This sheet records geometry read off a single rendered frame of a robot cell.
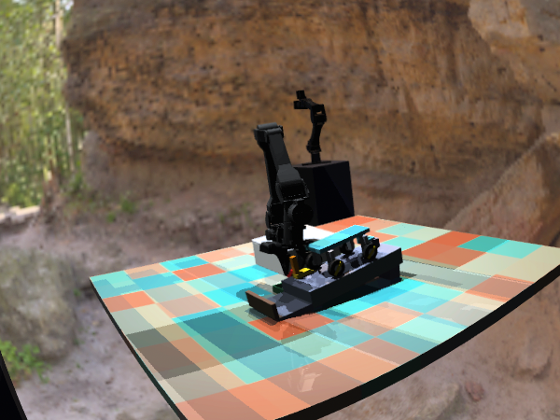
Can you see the green tray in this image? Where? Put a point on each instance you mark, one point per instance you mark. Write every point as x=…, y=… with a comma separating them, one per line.
x=277, y=288

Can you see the yellow chock with orange handle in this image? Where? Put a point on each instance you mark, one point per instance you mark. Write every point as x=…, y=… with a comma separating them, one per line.
x=297, y=273

